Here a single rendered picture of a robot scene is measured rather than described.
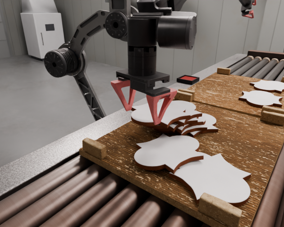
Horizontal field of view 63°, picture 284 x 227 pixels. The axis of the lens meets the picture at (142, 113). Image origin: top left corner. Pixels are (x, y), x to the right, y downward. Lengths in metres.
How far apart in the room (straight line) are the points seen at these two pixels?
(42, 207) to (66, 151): 0.17
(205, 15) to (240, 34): 0.62
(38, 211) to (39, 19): 6.04
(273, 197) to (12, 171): 0.49
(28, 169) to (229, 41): 3.46
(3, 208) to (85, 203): 0.13
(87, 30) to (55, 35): 4.96
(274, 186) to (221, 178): 0.11
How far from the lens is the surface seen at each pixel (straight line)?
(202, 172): 0.44
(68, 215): 0.41
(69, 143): 0.59
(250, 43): 3.63
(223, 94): 0.87
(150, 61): 0.45
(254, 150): 0.56
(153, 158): 0.45
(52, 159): 0.55
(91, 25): 1.57
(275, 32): 3.30
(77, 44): 1.65
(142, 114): 0.52
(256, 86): 0.98
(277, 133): 0.66
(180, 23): 0.42
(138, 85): 0.44
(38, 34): 6.35
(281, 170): 0.55
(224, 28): 3.77
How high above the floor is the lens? 1.21
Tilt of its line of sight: 24 degrees down
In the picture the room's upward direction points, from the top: straight up
